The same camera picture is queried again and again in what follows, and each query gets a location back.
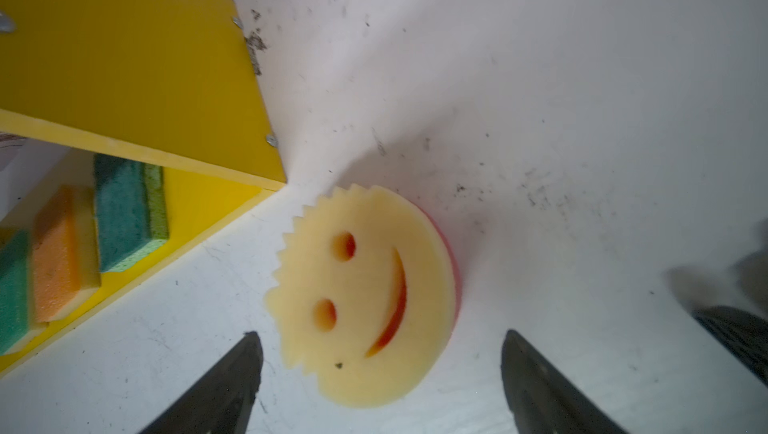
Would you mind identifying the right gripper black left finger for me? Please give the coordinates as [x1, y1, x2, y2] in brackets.
[143, 331, 264, 433]

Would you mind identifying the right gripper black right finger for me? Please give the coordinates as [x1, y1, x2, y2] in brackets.
[500, 329, 624, 434]

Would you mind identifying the orange foam sponge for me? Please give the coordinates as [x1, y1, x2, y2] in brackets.
[32, 185, 101, 323]

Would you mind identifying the dark green scouring sponge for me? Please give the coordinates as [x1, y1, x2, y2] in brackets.
[94, 154, 169, 273]

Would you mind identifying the light green foam sponge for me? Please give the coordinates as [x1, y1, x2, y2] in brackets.
[1, 230, 47, 355]

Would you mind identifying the yellow wooden shelf unit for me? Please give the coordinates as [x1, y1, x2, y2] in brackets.
[1, 0, 286, 373]

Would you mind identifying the yellow smiley face sponge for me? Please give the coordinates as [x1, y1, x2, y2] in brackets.
[265, 184, 460, 408]

